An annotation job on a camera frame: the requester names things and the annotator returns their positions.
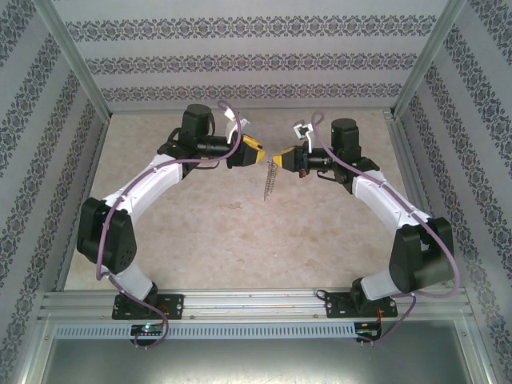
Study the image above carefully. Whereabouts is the grey metal sheet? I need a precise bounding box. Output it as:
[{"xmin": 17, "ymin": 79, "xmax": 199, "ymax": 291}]
[{"xmin": 38, "ymin": 319, "xmax": 487, "ymax": 384}]

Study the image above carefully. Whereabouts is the aluminium side rail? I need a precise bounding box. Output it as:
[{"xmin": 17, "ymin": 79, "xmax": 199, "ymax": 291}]
[
  {"xmin": 383, "ymin": 111, "xmax": 455, "ymax": 287},
  {"xmin": 55, "ymin": 115, "xmax": 111, "ymax": 291}
]

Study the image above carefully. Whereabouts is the aluminium frame post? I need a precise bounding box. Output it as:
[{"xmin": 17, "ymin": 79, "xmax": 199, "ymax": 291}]
[
  {"xmin": 391, "ymin": 0, "xmax": 469, "ymax": 119},
  {"xmin": 31, "ymin": 0, "xmax": 113, "ymax": 119}
]

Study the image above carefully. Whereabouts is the aluminium mounting rail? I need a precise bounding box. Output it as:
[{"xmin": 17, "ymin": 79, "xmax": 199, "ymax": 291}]
[{"xmin": 38, "ymin": 290, "xmax": 471, "ymax": 321}]

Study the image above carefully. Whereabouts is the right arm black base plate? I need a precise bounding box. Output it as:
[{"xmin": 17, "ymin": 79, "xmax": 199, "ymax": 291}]
[{"xmin": 324, "ymin": 291, "xmax": 398, "ymax": 320}]

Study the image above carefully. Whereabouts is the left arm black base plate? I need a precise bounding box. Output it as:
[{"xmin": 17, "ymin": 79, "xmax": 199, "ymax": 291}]
[{"xmin": 111, "ymin": 294, "xmax": 185, "ymax": 321}]

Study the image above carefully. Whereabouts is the slotted grey cable duct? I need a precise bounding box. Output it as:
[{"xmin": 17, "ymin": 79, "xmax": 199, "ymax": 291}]
[{"xmin": 54, "ymin": 322, "xmax": 357, "ymax": 339}]

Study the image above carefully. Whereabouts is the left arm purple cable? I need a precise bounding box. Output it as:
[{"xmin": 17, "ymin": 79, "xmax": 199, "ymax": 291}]
[{"xmin": 95, "ymin": 100, "xmax": 246, "ymax": 348}]

